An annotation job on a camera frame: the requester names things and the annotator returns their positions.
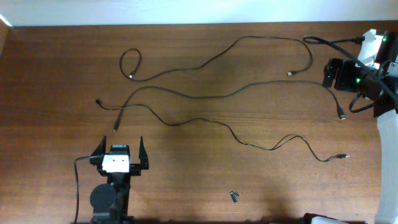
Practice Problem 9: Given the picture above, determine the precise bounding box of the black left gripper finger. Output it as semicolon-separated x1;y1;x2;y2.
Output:
139;136;149;170
90;136;106;165

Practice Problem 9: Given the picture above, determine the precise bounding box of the thick black USB cable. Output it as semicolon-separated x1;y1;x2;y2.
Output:
112;80;347;133

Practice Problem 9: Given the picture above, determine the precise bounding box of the thin black USB cable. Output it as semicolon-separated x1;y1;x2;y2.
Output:
95;98;350;163

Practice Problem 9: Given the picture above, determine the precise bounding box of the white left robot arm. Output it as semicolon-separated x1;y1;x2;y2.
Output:
90;137;149;224

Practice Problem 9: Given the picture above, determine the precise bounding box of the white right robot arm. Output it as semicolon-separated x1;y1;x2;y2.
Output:
323;29;397;223

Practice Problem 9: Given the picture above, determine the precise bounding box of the small black USB adapter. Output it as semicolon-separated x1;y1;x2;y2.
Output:
229;190;239;203

